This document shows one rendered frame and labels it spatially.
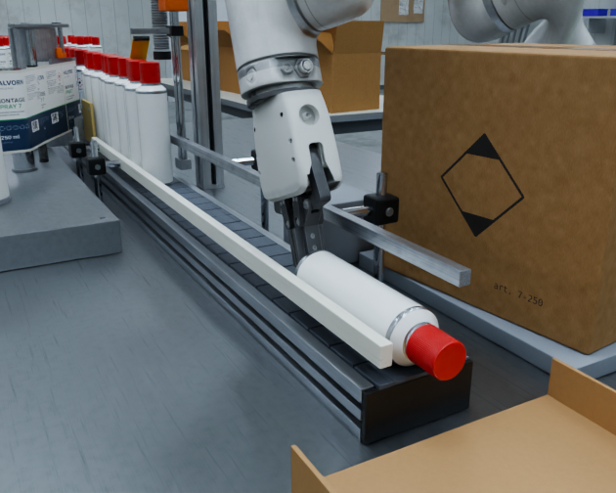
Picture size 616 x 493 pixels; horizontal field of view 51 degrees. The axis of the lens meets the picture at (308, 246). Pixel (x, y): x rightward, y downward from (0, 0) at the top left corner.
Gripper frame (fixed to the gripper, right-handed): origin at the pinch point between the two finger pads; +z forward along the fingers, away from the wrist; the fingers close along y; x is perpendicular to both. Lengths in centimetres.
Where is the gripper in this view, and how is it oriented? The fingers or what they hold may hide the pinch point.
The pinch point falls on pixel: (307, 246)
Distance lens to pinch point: 66.1
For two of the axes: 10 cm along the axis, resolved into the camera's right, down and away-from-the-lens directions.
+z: 1.6, 9.9, 0.2
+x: -8.8, 1.6, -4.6
